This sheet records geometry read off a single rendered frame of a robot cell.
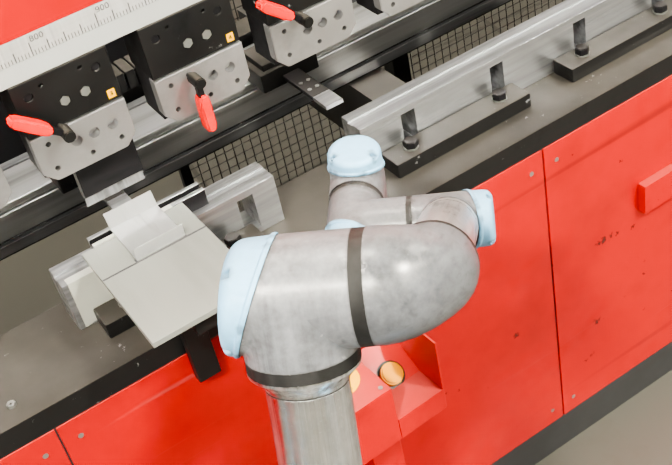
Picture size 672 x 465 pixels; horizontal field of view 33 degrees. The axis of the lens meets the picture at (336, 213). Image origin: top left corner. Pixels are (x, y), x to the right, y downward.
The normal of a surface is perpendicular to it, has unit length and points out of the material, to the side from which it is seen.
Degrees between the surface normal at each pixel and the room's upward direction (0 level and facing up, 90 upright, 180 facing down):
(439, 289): 73
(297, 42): 90
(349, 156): 5
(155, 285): 0
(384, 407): 90
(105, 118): 90
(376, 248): 13
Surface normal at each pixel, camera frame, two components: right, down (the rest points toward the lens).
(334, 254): -0.19, -0.60
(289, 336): -0.05, 0.30
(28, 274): -0.18, -0.77
